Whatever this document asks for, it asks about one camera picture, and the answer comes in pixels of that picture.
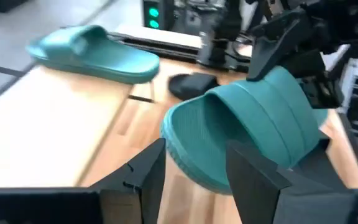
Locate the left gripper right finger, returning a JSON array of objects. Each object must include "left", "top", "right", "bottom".
[{"left": 226, "top": 139, "right": 293, "bottom": 224}]

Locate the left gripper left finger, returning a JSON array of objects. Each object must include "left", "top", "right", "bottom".
[{"left": 90, "top": 138, "right": 167, "bottom": 224}]

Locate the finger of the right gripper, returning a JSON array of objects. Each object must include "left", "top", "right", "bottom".
[
  {"left": 298, "top": 49, "right": 345, "bottom": 110},
  {"left": 247, "top": 12, "right": 311, "bottom": 82}
]

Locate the green rubber slide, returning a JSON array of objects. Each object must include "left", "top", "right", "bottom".
[
  {"left": 160, "top": 65, "right": 331, "bottom": 195},
  {"left": 25, "top": 24, "right": 161, "bottom": 85}
]

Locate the black rubber slide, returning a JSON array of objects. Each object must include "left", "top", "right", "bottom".
[{"left": 168, "top": 72, "right": 221, "bottom": 101}]

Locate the black box with green lights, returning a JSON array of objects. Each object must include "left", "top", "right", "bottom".
[{"left": 141, "top": 0, "right": 175, "bottom": 32}]

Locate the wooden shelf with black frame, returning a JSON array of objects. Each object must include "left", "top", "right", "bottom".
[{"left": 0, "top": 63, "right": 157, "bottom": 189}]

